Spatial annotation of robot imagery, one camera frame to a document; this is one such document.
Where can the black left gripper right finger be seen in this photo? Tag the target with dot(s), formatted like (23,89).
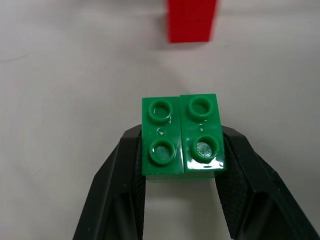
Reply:
(260,195)

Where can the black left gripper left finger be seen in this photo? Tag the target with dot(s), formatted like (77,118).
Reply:
(110,190)

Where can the green studded building block cube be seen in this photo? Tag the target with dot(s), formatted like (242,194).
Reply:
(182,140)

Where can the red building block cube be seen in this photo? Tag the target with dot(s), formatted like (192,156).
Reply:
(191,20)

